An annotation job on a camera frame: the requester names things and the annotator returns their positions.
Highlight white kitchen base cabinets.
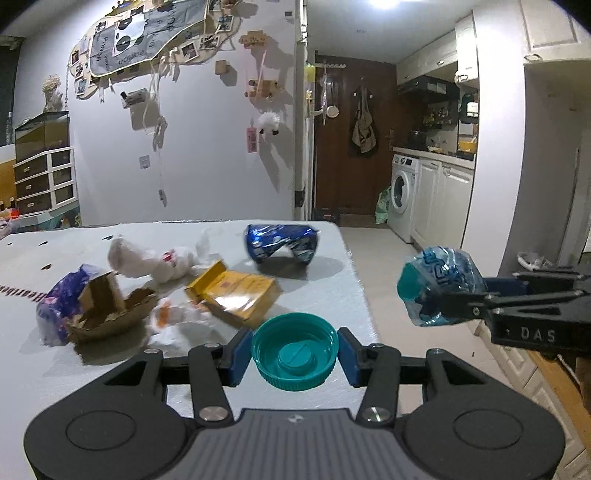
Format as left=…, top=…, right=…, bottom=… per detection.
left=411, top=158, right=474, bottom=249

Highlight white plush sheep toy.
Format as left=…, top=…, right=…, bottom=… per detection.
left=256, top=111, right=281, bottom=136

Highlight dark brown entrance door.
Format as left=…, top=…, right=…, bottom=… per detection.
left=315, top=55, right=396, bottom=217

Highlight yellow cardboard box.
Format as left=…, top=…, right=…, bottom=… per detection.
left=185, top=260, right=283, bottom=330

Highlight white front-load washing machine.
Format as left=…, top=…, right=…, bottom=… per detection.
left=387, top=153, right=419, bottom=244

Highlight hanging brown bag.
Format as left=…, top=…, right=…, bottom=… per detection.
left=351, top=86, right=378, bottom=155

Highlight black storage box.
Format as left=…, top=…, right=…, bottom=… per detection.
left=312, top=208, right=341, bottom=226

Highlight glass fish tank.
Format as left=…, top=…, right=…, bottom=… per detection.
left=15, top=111, right=70, bottom=162

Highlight white orange crumpled wrapper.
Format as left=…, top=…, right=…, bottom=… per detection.
left=147, top=298, right=236, bottom=357

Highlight torn brown cardboard tray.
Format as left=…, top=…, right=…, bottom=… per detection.
left=66, top=272, right=158, bottom=344

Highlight white drawer cabinet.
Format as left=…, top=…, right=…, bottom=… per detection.
left=13, top=147, right=78, bottom=215

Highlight white crumpled plastic bag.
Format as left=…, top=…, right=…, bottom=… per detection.
left=107, top=234, right=221, bottom=284

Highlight purple snack wrapper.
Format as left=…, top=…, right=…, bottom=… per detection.
left=36, top=264, right=104, bottom=347

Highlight green plastic bag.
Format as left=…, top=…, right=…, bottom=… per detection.
left=375, top=186, right=392, bottom=225

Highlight white refrigerator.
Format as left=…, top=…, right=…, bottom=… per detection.
left=294, top=1, right=314, bottom=221

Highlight fabric wall hanging collage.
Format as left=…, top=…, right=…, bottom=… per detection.
left=68, top=0, right=242, bottom=99

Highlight pink hanging tag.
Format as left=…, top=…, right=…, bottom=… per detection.
left=246, top=127, right=257, bottom=153

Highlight crushed blue soda can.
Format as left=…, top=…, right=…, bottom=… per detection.
left=245, top=224, right=320, bottom=266

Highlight black range hood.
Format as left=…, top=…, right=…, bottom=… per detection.
left=398, top=75, right=460, bottom=102

